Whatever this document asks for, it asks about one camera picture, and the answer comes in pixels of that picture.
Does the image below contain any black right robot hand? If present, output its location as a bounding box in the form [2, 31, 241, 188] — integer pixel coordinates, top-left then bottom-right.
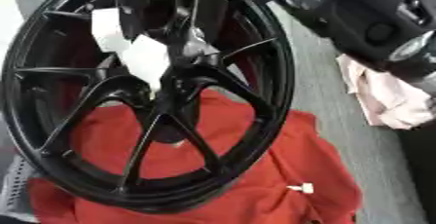
[112, 0, 276, 69]

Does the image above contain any black spoked wheel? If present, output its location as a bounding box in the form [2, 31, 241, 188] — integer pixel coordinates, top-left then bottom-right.
[0, 0, 299, 215]

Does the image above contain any pale pink cloth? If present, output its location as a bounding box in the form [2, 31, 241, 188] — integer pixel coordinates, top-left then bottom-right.
[335, 54, 436, 131]

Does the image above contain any grey mesh object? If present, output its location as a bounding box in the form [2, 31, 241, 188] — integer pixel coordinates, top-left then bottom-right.
[0, 155, 40, 224]

